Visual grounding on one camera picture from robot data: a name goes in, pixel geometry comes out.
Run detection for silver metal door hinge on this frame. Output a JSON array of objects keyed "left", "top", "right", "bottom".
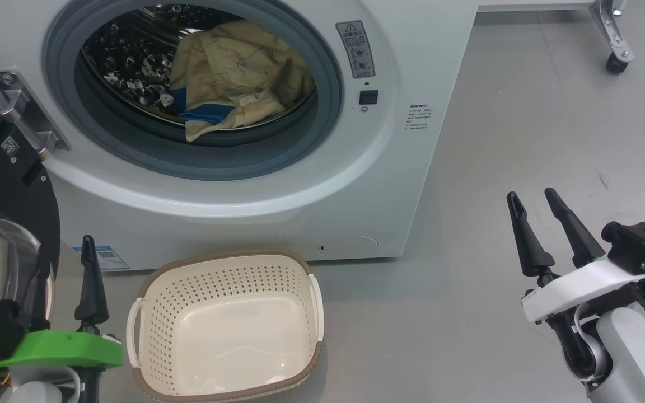
[{"left": 0, "top": 70, "right": 71, "bottom": 163}]

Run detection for cream bear-print garment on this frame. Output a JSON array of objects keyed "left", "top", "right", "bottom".
[{"left": 169, "top": 21, "right": 316, "bottom": 113}]

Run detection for black round glass washer door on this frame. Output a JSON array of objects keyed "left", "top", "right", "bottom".
[{"left": 0, "top": 84, "right": 61, "bottom": 331}]

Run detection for round white filter cover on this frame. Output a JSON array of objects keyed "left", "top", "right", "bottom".
[{"left": 317, "top": 235, "right": 379, "bottom": 259}]

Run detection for metal cart leg with caster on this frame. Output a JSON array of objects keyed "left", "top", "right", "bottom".
[{"left": 590, "top": 0, "right": 635, "bottom": 74}]

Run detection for cream garment with blue cuff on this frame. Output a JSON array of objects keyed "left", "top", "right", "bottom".
[{"left": 172, "top": 84, "right": 301, "bottom": 143}]

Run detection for grey warning sticker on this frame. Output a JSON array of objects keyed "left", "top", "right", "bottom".
[{"left": 336, "top": 21, "right": 376, "bottom": 79}]

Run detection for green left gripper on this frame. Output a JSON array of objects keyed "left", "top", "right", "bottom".
[{"left": 0, "top": 235, "right": 124, "bottom": 370}]

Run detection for blue energy label sticker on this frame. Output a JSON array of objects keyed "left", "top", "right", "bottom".
[{"left": 72, "top": 245, "right": 131, "bottom": 272}]

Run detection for small printed text label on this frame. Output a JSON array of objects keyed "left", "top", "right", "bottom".
[{"left": 405, "top": 104, "right": 432, "bottom": 131}]

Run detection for white cart panel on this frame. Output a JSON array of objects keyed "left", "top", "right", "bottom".
[{"left": 476, "top": 0, "right": 595, "bottom": 12}]

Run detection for white front-load washing machine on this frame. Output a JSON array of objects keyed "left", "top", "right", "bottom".
[{"left": 0, "top": 0, "right": 479, "bottom": 272}]

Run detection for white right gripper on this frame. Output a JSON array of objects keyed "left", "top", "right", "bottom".
[{"left": 506, "top": 188, "right": 645, "bottom": 324}]

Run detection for cream perforated laundry basket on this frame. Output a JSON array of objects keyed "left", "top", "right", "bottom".
[{"left": 127, "top": 250, "right": 325, "bottom": 403}]

